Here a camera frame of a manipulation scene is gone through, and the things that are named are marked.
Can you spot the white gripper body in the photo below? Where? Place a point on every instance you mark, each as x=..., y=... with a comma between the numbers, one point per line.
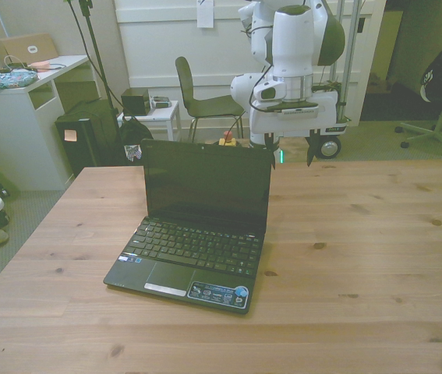
x=294, y=125

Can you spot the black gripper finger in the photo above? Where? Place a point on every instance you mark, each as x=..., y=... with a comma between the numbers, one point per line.
x=270, y=144
x=313, y=148

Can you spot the black netbook laptop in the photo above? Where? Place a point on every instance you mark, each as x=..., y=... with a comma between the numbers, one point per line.
x=205, y=218

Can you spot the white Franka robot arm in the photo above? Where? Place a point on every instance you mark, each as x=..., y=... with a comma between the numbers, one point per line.
x=291, y=46

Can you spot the yellow emergency stop button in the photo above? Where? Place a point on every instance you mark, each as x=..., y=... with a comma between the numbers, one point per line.
x=227, y=138

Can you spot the dark plywood chair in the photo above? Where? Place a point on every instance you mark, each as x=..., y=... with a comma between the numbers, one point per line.
x=205, y=105

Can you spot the small white side table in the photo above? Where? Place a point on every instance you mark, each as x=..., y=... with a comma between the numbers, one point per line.
x=162, y=115

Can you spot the small grey device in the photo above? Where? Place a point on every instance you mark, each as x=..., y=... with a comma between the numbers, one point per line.
x=161, y=102

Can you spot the office chair with star base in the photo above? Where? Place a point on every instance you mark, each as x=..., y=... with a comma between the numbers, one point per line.
x=435, y=134

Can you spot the small patterned tag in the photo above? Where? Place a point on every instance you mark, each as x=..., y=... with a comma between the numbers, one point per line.
x=133, y=152

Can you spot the black backpack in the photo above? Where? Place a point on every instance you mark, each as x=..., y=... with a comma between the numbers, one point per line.
x=133, y=130

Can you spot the black box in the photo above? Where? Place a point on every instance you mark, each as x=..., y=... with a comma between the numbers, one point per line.
x=135, y=102

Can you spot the white paper sheet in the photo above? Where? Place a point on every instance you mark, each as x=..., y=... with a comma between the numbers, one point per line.
x=205, y=13

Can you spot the black bin with sticky note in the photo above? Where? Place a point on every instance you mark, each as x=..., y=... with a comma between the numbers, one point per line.
x=88, y=144

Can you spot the orange sticky note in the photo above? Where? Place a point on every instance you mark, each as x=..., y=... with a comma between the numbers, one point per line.
x=70, y=136

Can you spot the pink round object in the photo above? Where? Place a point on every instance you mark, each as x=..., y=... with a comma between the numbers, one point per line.
x=40, y=65

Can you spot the white desk with shelf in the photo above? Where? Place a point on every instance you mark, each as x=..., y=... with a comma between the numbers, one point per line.
x=14, y=124

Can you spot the cardboard box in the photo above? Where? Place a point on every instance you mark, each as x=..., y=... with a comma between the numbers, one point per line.
x=25, y=46

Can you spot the patterned fabric pouch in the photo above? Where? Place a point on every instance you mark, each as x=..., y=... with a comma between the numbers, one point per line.
x=2, y=80

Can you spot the mobile cart with aluminium frame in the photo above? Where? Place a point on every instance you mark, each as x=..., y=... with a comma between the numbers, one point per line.
x=329, y=148

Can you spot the wrist camera with grille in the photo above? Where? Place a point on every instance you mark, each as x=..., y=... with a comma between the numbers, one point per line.
x=296, y=109

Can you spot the black camera stand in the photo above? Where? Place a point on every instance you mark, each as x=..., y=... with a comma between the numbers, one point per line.
x=96, y=46

